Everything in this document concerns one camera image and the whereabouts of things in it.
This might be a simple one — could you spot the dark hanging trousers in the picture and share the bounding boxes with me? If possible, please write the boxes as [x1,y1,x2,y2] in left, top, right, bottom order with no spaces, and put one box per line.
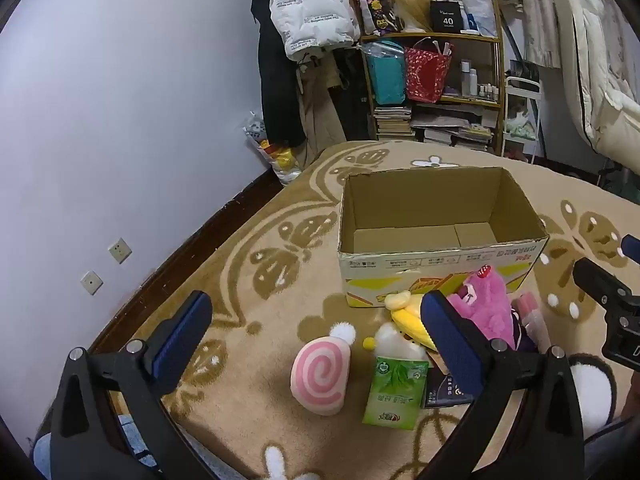
[330,50,375,142]

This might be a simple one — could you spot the printed cardboard box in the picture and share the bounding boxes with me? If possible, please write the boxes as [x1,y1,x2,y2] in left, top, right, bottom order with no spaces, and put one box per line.
[337,166,550,309]

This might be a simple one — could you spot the pink swirl plush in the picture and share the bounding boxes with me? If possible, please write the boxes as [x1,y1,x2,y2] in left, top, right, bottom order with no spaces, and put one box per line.
[291,322,357,417]

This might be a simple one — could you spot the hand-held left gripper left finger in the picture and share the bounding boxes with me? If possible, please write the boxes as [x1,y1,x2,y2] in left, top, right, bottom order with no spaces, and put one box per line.
[50,290,213,480]

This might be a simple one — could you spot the pink plastic pack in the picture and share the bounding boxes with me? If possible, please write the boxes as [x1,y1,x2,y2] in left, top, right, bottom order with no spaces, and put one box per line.
[515,292,553,353]

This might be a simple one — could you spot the dark tissue pack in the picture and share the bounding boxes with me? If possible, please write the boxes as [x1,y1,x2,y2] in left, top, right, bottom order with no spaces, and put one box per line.
[422,360,473,409]

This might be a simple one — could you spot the red patterned bag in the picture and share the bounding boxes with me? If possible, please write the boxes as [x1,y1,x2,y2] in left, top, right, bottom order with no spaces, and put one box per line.
[405,40,453,104]

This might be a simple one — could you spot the white trolley cart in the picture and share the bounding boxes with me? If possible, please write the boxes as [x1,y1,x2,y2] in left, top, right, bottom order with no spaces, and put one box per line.
[502,75,543,163]

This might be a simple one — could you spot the plastic bag of snacks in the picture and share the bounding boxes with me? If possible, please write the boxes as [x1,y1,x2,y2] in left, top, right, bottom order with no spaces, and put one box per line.
[243,110,303,186]

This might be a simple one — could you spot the stack of books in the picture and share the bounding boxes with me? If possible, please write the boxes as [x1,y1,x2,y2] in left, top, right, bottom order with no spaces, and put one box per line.
[374,105,415,142]

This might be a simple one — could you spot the small white plush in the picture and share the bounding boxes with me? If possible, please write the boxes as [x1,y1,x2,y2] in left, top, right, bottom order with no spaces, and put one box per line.
[362,322,431,366]

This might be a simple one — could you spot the yellow dog plush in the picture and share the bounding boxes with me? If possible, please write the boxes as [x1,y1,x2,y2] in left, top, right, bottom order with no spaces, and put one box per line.
[384,291,438,351]

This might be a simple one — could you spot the black and white plush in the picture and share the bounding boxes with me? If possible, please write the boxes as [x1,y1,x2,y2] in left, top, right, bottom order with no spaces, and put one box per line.
[567,354,617,431]

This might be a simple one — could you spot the black box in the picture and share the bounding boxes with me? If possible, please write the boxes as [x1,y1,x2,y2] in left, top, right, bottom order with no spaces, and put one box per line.
[430,0,463,32]

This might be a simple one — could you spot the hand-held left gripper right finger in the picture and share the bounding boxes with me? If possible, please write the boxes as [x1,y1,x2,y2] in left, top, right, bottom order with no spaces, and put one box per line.
[415,290,586,480]

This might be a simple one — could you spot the green tissue pack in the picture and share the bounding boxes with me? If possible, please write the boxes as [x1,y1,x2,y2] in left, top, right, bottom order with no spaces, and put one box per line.
[362,356,431,431]

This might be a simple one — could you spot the pink and black printed bag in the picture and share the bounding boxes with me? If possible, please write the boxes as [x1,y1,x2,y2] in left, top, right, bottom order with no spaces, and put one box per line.
[351,0,406,36]

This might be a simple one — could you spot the beige patterned rug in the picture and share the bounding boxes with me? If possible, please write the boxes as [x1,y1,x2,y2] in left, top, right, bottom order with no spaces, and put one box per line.
[90,140,640,480]

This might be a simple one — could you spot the blonde wig head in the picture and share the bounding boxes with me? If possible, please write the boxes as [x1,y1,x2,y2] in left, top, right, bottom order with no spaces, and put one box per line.
[391,0,435,33]

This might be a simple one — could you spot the white puffer jacket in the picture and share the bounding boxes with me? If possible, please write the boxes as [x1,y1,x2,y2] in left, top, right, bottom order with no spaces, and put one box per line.
[270,0,362,61]

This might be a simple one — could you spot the cream curtain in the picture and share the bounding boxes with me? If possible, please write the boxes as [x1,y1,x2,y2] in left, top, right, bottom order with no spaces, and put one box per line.
[340,0,566,68]

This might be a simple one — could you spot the dark photo frame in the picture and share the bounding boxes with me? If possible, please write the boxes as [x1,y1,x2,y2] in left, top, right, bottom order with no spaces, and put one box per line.
[509,59,541,86]

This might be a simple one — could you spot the beige hanging coat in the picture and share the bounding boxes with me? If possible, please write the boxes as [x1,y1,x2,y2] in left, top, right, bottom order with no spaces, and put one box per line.
[297,50,348,161]

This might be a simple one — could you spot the white paper bag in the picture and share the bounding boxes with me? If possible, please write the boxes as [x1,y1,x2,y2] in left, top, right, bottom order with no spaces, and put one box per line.
[460,0,493,31]

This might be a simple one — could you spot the pile of papers and magazines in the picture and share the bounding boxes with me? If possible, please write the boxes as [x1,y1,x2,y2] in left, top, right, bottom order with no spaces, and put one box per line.
[412,110,496,153]

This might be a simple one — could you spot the yellow frame shelf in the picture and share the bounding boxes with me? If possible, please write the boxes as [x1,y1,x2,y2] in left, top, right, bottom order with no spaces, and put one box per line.
[359,0,506,156]

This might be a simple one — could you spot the teal bag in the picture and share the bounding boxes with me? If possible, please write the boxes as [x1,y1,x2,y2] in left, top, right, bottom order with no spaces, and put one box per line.
[366,42,407,106]

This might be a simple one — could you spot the black hanging garment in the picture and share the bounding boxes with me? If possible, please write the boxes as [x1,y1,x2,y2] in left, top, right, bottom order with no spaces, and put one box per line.
[251,0,306,146]

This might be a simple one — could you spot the pink bear plush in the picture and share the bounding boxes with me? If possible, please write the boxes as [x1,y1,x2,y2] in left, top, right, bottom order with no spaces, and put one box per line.
[446,266,516,348]

